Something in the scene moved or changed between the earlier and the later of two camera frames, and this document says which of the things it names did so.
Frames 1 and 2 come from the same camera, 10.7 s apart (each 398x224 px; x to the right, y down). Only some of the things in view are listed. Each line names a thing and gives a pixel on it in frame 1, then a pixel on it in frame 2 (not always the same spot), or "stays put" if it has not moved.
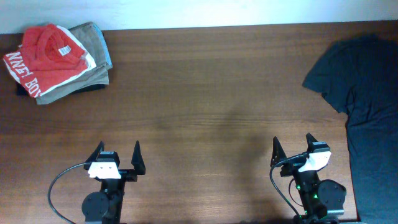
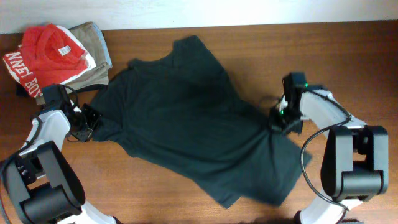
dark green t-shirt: x=359 y=77 → x=182 y=109
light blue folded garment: x=107 y=53 stays put
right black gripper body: x=291 y=167 → x=286 y=120
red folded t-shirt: x=48 y=58 stays put
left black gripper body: x=127 y=175 → x=89 y=117
